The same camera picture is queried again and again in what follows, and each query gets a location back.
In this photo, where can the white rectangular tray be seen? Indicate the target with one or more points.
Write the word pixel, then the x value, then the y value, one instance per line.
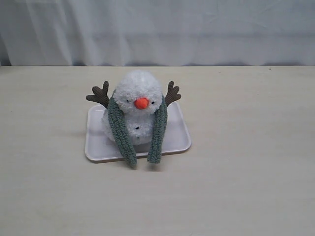
pixel 98 147

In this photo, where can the white plush snowman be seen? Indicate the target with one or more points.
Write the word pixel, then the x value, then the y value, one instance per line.
pixel 139 97

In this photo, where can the green fuzzy scarf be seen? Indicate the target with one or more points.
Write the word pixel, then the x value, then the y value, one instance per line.
pixel 123 142

